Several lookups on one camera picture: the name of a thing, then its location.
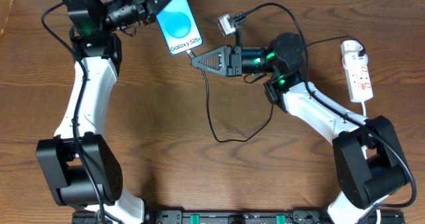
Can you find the blue Galaxy smartphone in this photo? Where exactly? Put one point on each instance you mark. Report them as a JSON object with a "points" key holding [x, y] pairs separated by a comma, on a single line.
{"points": [[179, 27]]}

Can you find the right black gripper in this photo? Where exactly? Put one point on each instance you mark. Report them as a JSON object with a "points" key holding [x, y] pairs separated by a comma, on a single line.
{"points": [[234, 61]]}

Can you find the white charger plug adapter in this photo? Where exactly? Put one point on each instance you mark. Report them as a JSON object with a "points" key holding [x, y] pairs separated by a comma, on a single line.
{"points": [[351, 59]]}

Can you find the white power strip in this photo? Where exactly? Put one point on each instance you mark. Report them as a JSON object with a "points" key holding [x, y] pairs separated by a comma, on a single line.
{"points": [[358, 80]]}

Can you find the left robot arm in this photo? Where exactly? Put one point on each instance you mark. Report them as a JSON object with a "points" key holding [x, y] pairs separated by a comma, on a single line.
{"points": [[79, 167]]}

